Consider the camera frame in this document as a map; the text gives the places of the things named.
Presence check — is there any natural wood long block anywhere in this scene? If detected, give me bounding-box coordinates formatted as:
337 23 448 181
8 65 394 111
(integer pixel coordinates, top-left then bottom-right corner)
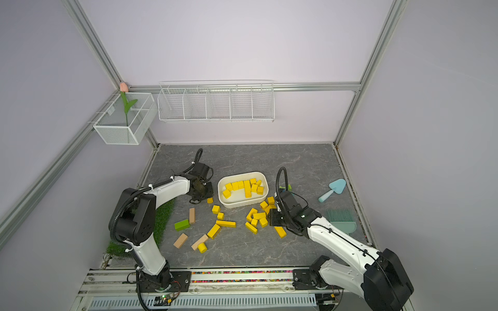
191 235 209 251

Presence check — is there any natural wood block lower left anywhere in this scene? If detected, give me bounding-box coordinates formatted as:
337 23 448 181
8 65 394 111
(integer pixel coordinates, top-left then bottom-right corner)
173 233 188 249

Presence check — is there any yellow block right pile left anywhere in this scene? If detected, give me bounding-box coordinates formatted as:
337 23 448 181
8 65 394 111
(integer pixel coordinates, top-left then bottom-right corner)
245 222 258 235

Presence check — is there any green wedge block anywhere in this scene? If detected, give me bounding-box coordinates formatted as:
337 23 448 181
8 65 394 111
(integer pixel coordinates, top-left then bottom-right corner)
175 219 191 231

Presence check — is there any green artificial grass mat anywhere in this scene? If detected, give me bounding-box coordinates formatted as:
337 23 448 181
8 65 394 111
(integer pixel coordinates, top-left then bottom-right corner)
106 199 175 258

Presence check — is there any white wire wall rack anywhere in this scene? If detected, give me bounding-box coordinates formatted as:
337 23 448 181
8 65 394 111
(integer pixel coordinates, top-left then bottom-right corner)
158 80 276 123

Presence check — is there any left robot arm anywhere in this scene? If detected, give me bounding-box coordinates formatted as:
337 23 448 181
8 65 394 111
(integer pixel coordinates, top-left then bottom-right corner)
108 162 213 290

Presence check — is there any natural wood plank block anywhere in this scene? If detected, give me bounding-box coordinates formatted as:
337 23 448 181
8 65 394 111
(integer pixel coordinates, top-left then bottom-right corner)
189 207 196 225

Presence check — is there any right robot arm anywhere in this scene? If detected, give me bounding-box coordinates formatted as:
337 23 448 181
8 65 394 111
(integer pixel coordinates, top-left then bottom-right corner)
269 190 414 310

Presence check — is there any white plastic bin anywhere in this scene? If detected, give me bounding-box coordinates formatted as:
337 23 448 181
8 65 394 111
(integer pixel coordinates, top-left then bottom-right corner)
217 172 268 208

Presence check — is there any teal toy rake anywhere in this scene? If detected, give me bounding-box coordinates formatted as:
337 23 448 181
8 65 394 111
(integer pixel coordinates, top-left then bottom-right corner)
326 209 357 234

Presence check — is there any teal toy shovel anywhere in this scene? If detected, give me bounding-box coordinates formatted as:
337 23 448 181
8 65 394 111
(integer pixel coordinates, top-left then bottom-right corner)
319 179 346 203

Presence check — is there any yellow rectangular block left pile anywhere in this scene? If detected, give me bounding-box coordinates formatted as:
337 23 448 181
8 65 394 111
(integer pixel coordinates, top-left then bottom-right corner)
207 224 221 239

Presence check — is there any artificial pink tulip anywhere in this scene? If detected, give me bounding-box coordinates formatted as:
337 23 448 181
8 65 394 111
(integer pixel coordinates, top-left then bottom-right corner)
119 82 137 126

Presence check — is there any long yellow block diagonal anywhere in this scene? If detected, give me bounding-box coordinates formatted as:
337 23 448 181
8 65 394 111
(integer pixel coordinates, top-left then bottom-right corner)
274 226 287 238

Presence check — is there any white mesh wall basket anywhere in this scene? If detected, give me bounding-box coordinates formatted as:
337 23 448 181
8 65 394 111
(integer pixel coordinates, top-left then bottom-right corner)
93 93 158 145

